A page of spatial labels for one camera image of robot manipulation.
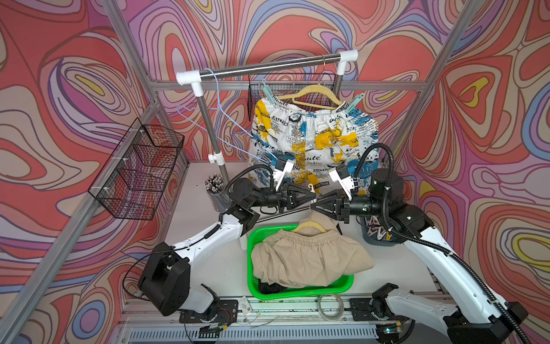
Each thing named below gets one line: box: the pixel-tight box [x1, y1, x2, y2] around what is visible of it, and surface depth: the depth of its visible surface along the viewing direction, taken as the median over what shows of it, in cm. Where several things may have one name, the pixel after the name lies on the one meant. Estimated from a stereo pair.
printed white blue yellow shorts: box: [249, 97, 380, 193], surface depth 72 cm
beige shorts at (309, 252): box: [250, 210, 375, 289], surface depth 76 cm
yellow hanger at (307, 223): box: [292, 220, 328, 233], surface depth 85 cm
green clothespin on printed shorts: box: [345, 93, 366, 113], surface depth 61 cm
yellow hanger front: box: [277, 82, 344, 111], surface depth 63 cm
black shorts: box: [258, 278, 288, 295], surface depth 77 cm
